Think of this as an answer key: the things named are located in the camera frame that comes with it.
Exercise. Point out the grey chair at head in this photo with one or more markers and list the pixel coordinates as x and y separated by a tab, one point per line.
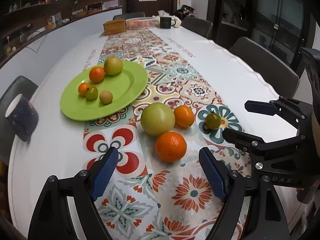
129	15

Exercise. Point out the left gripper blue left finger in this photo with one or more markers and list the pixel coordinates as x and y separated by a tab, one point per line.
51	217

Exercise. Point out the grey chair right near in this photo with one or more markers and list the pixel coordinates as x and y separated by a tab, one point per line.
274	71

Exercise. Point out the large green apple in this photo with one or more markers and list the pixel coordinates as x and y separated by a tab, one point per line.
157	118

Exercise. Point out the green tomato front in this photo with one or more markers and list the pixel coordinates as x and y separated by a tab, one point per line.
92	93

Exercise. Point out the yellow pear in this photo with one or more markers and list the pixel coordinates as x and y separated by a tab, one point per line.
113	66

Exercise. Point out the grey chair right far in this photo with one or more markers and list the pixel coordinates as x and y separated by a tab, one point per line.
198	26

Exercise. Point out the grey chair left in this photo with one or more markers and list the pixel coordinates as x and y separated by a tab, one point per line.
21	85

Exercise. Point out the dark blue mug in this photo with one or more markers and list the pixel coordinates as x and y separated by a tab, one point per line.
22	117

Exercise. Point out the pink plastic tray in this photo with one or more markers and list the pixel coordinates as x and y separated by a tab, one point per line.
140	23

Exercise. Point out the wicker basket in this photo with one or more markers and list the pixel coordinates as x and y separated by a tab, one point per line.
114	27

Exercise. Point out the large orange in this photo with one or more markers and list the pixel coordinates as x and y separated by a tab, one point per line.
171	147

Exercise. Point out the green plate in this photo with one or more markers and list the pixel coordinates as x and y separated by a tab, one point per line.
126	87

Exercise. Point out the orange mandarin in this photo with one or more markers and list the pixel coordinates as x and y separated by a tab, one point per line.
96	74
83	88

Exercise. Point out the white plush toy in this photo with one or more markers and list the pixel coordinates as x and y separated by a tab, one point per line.
176	22

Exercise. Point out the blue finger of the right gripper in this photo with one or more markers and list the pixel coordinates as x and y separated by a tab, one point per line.
291	110
243	141

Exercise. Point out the black mug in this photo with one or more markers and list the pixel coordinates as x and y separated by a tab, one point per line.
166	22

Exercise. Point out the brown kiwi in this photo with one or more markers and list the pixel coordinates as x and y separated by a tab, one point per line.
106	97

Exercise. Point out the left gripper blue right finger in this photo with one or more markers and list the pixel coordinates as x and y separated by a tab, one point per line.
266	217

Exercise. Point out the small orange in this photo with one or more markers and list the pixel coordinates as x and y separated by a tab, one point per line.
184	116

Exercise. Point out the green tomato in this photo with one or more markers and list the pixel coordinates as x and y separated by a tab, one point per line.
92	93
213	121

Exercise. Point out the orange mandarin front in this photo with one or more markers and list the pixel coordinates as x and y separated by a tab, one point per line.
83	88

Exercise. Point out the white kitchen counter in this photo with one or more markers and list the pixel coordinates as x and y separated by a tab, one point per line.
37	59

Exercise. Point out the patterned table runner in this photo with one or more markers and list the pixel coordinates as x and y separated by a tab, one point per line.
158	189

